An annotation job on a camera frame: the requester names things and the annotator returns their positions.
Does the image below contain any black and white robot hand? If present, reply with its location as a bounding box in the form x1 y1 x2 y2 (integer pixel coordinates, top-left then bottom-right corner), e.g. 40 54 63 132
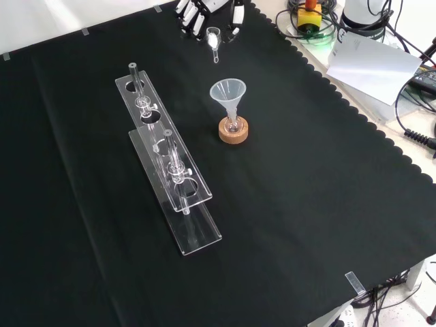
174 0 249 44

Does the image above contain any clear weighing funnel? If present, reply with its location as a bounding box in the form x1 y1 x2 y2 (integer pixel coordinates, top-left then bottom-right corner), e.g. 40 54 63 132
205 27 223 65

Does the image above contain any clear plastic funnel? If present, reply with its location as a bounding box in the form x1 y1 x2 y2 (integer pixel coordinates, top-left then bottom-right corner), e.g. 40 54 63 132
208 79 247 121

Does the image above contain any glass round-bottom flask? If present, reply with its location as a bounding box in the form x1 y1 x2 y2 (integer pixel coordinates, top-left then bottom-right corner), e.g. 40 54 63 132
224 108 244 135

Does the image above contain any clear acrylic funnel stand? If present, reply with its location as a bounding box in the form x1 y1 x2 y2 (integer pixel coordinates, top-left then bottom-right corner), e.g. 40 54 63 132
114 61 223 257

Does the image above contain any yellow stop button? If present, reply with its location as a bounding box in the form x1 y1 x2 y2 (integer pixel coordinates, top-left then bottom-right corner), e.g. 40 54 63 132
297 0 324 35

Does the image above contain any black bench cloth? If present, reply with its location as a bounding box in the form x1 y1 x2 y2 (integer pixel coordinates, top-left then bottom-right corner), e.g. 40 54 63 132
0 0 436 327

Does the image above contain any pale board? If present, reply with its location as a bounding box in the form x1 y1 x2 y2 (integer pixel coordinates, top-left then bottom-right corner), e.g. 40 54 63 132
326 31 424 107

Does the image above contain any black power adapter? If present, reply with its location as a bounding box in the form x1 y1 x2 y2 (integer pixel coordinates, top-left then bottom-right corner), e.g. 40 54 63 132
409 63 436 93

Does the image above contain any white power strip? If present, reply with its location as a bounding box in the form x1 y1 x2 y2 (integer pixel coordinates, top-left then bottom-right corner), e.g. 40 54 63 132
335 305 358 327

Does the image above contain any white table leg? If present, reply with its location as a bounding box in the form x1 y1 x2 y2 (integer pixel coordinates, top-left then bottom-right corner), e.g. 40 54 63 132
406 258 427 291

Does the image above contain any cork ring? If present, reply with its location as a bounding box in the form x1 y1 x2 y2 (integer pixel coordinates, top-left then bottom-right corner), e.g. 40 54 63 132
217 116 250 144

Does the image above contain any green cable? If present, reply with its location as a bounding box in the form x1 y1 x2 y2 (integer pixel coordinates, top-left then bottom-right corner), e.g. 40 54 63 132
298 20 338 46

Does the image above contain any black cable with ribbed end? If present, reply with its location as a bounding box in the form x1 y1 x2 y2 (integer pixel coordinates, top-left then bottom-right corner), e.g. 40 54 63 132
394 76 436 150

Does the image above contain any black cable bundle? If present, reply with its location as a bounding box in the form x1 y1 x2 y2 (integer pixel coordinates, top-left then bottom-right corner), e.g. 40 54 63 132
354 268 424 327

